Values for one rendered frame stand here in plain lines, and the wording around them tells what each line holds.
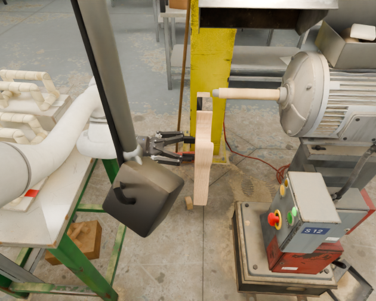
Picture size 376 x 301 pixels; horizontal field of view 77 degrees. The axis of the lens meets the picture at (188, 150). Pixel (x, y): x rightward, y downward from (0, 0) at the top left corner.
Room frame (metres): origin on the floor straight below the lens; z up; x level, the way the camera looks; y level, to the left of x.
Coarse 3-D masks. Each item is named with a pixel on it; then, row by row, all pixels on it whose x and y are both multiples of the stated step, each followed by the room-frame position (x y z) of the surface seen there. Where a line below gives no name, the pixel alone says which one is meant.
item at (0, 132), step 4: (0, 128) 0.60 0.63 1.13; (4, 128) 0.60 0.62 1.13; (8, 128) 0.60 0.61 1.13; (0, 132) 0.59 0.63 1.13; (4, 132) 0.59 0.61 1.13; (8, 132) 0.59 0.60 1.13; (12, 132) 0.59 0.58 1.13; (16, 132) 0.59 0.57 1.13; (20, 132) 0.59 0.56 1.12; (0, 136) 0.58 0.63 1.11; (4, 136) 0.58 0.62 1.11; (8, 136) 0.58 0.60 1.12; (12, 136) 0.58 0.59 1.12; (16, 136) 0.58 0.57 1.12
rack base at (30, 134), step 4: (12, 128) 0.73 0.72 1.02; (24, 132) 0.71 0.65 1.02; (28, 132) 0.71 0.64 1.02; (32, 132) 0.71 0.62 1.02; (48, 132) 0.71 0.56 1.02; (28, 136) 0.68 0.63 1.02; (32, 136) 0.68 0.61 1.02; (0, 140) 0.66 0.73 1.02; (4, 140) 0.66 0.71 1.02; (8, 140) 0.66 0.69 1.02; (12, 140) 0.66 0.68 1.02; (48, 176) 0.55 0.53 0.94
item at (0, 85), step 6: (0, 84) 0.75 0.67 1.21; (6, 84) 0.75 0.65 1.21; (12, 84) 0.75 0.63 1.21; (18, 84) 0.75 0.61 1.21; (24, 84) 0.75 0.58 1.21; (30, 84) 0.75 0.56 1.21; (6, 90) 0.75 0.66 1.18; (12, 90) 0.75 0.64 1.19; (18, 90) 0.74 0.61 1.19; (24, 90) 0.74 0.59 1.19
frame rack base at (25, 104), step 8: (24, 96) 0.84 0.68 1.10; (64, 96) 0.84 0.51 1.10; (8, 104) 0.78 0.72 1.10; (16, 104) 0.78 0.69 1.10; (24, 104) 0.78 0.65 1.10; (32, 104) 0.78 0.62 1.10; (64, 104) 0.80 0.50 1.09; (8, 112) 0.73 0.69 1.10; (16, 112) 0.73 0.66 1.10; (24, 112) 0.73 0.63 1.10; (32, 112) 0.73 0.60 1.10; (40, 112) 0.73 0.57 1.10; (48, 112) 0.73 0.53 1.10; (56, 112) 0.74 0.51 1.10; (64, 112) 0.78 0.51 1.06; (40, 120) 0.71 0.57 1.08; (48, 120) 0.71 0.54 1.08; (56, 120) 0.72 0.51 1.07; (16, 128) 0.73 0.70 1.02; (24, 128) 0.72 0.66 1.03; (48, 128) 0.71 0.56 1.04
